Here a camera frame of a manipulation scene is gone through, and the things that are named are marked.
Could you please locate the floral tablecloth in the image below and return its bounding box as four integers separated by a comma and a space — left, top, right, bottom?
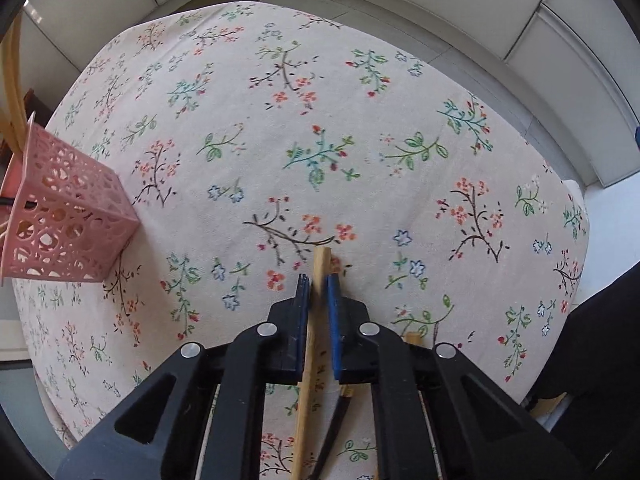
10, 0, 591, 480

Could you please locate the dark tipped chopstick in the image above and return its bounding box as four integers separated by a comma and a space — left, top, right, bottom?
306, 384, 353, 480

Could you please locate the dark cloth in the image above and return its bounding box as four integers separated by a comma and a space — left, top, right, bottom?
530, 260, 640, 480

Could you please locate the white door cabinet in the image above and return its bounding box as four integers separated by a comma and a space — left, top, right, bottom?
20, 0, 241, 91

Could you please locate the pink perforated plastic basket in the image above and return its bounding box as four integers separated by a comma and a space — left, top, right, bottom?
0, 111, 141, 286

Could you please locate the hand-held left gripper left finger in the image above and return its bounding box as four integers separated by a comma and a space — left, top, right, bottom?
55, 274, 312, 480

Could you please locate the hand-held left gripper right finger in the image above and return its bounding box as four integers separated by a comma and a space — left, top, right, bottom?
325, 275, 586, 480

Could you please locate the white drawer cabinet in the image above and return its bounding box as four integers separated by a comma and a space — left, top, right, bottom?
240, 0, 640, 188

